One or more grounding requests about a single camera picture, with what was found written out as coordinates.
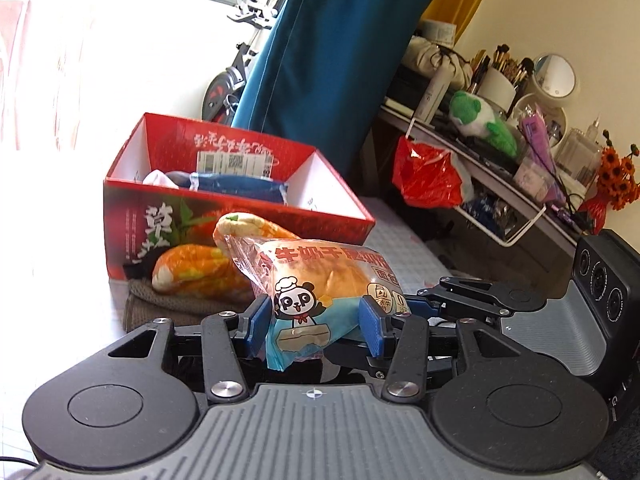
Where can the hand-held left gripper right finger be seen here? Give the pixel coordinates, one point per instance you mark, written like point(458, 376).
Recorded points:
point(371, 325)

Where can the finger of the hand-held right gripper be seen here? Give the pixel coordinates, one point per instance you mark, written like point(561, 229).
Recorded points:
point(350, 352)
point(480, 292)

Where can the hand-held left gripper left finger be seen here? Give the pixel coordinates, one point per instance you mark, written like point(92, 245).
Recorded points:
point(257, 330)

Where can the bread packet with panda print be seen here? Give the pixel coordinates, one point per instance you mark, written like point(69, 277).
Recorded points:
point(320, 280)

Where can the brown knitted cloth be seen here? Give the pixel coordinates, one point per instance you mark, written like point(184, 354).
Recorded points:
point(150, 310)

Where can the blue soft packet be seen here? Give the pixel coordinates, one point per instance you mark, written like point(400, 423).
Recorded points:
point(235, 187)

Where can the red cardboard box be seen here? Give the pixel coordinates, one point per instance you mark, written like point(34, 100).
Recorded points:
point(200, 135)

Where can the blue patterned bag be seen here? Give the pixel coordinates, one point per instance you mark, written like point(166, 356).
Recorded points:
point(490, 215)

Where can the dark desk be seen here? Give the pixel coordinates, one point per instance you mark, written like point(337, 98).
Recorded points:
point(550, 230)

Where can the red vase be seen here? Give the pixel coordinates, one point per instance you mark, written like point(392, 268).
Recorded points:
point(595, 215)

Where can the red plastic bag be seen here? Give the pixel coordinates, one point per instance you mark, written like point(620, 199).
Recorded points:
point(420, 175)

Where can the orange artificial flowers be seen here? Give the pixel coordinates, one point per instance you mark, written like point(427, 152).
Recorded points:
point(617, 175)

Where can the clear plastic container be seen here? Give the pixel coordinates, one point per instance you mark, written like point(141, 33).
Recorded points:
point(575, 155)

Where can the purple packet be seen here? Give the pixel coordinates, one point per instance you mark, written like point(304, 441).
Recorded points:
point(537, 135)

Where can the green plush toy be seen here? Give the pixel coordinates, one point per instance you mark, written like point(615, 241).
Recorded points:
point(465, 110)

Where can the clear glass bottle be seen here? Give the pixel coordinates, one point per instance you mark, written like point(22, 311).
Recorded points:
point(595, 130)

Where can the white bottle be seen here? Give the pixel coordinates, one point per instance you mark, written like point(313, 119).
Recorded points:
point(430, 97)

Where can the white brush holder cup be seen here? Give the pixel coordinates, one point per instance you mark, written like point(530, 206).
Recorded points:
point(495, 90)

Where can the round white mirror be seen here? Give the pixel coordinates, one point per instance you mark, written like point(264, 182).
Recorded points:
point(555, 75)

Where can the black exercise bike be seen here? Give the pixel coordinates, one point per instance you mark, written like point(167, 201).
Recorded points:
point(220, 95)

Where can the beige cloth bag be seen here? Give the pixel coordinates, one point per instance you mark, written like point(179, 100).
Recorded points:
point(420, 55)

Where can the blue curtain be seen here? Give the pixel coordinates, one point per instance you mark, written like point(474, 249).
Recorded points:
point(325, 60)

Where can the pink printed curtain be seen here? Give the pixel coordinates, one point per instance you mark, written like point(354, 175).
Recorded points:
point(15, 60)

